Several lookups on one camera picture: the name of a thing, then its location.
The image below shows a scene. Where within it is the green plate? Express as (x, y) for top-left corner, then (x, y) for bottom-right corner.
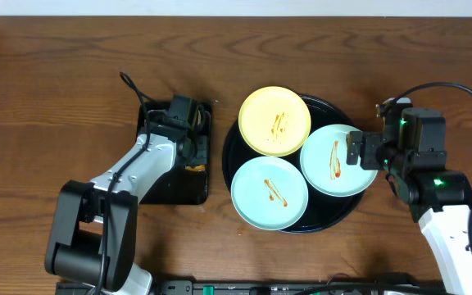
(300, 124), (377, 197)

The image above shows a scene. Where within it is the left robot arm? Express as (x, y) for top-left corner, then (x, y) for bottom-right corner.
(44, 95), (212, 294)

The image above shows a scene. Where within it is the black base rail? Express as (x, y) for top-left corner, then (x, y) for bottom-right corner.
(139, 280), (445, 295)

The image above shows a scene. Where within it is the light blue plate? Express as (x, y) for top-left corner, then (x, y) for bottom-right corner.
(230, 157), (309, 231)

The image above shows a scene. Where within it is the orange green sponge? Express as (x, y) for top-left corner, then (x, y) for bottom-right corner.
(185, 165), (206, 172)

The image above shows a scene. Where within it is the yellow plate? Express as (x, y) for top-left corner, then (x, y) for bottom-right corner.
(238, 86), (311, 157)

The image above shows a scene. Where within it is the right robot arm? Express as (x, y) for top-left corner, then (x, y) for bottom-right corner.
(346, 107), (472, 294)

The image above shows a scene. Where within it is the rectangular black tray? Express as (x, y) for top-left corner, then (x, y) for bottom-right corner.
(141, 102), (212, 205)

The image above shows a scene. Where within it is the round black tray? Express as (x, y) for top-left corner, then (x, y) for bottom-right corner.
(222, 94), (364, 234)

